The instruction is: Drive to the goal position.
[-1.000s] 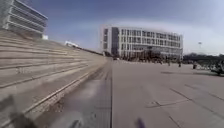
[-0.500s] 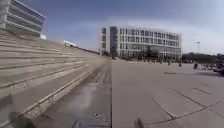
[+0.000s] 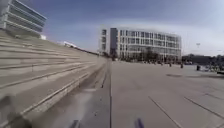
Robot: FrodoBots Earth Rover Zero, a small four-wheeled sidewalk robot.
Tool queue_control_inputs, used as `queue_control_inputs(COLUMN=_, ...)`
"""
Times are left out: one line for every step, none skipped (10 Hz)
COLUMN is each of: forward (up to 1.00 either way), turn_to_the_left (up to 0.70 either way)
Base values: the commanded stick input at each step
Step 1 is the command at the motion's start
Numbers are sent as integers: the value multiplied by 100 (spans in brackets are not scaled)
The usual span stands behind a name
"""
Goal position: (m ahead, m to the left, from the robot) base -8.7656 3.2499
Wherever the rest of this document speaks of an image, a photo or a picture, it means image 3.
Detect row of trees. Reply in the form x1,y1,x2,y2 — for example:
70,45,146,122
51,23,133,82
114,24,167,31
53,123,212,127
118,46,168,64

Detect white grid-window building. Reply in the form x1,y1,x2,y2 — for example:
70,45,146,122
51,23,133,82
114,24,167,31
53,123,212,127
98,27,183,63

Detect grey paved plaza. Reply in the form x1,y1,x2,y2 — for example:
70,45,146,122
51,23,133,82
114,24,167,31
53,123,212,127
31,59,224,128

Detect robot's own part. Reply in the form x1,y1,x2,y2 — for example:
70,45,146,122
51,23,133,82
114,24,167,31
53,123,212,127
134,117,146,128
69,119,81,128

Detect group of people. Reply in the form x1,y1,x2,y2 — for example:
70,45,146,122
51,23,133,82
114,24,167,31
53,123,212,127
159,60,202,72

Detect wide concrete steps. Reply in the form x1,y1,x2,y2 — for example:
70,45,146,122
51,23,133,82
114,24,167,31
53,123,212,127
0,29,109,128

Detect lamp pole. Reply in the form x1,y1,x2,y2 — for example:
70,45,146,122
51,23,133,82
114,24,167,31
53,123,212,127
195,42,201,56

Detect low dark building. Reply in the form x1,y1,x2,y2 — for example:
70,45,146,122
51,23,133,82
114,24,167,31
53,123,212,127
181,53,224,67

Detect white building with horizontal bands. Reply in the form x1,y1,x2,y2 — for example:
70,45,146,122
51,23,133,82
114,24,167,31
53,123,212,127
0,0,48,38

